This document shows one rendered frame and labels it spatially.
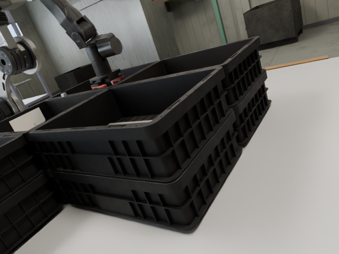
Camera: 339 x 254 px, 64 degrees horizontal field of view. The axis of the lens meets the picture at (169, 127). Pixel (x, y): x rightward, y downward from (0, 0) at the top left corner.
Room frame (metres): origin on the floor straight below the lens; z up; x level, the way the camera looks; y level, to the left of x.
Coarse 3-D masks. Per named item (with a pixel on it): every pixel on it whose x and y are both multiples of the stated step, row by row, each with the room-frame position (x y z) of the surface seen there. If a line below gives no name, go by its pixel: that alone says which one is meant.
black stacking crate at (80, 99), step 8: (80, 96) 0.95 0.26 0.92; (88, 96) 0.92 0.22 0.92; (48, 104) 1.09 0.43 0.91; (56, 104) 1.06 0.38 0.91; (64, 104) 1.03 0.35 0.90; (72, 104) 0.99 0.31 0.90; (24, 112) 1.04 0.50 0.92; (48, 112) 1.10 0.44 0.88; (56, 112) 1.08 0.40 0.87; (8, 120) 0.99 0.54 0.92; (0, 128) 0.96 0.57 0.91; (8, 128) 0.98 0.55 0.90; (32, 128) 1.03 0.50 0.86; (32, 144) 0.66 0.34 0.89; (40, 144) 0.66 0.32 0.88; (32, 152) 0.67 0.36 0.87; (40, 152) 0.65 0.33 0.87; (32, 160) 0.70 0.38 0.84; (40, 160) 0.67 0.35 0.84; (48, 160) 0.66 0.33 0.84; (40, 168) 0.66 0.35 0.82
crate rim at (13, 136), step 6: (0, 138) 0.70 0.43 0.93; (6, 138) 0.68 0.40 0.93; (12, 138) 0.66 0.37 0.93; (18, 138) 0.62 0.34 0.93; (24, 138) 0.64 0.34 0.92; (6, 144) 0.60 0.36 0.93; (12, 144) 0.61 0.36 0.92; (18, 144) 0.62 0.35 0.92; (24, 144) 0.63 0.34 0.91; (0, 150) 0.59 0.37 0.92; (6, 150) 0.60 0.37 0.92; (12, 150) 0.61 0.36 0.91; (0, 156) 0.58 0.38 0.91
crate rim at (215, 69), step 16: (160, 80) 0.72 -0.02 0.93; (208, 80) 0.54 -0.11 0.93; (96, 96) 0.80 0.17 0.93; (192, 96) 0.48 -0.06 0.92; (64, 112) 0.72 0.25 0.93; (176, 112) 0.43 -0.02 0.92; (80, 128) 0.51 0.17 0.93; (96, 128) 0.47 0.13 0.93; (112, 128) 0.44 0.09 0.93; (128, 128) 0.41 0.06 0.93; (144, 128) 0.39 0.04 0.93; (160, 128) 0.40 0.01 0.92
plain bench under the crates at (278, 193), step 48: (288, 96) 0.85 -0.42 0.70; (336, 96) 0.72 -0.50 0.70; (288, 144) 0.57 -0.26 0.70; (336, 144) 0.50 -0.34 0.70; (240, 192) 0.46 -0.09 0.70; (288, 192) 0.41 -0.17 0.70; (336, 192) 0.37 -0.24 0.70; (48, 240) 0.53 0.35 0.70; (96, 240) 0.47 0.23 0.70; (144, 240) 0.42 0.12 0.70; (192, 240) 0.38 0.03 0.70; (240, 240) 0.34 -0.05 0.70; (288, 240) 0.31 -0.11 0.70; (336, 240) 0.28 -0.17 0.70
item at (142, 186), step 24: (216, 144) 0.51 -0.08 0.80; (192, 168) 0.43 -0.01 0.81; (216, 168) 0.51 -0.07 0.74; (72, 192) 0.62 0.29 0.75; (96, 192) 0.55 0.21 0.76; (120, 192) 0.50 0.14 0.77; (144, 192) 0.44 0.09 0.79; (168, 192) 0.39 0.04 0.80; (192, 192) 0.43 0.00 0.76; (144, 216) 0.46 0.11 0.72; (168, 216) 0.42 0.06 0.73; (192, 216) 0.41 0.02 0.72
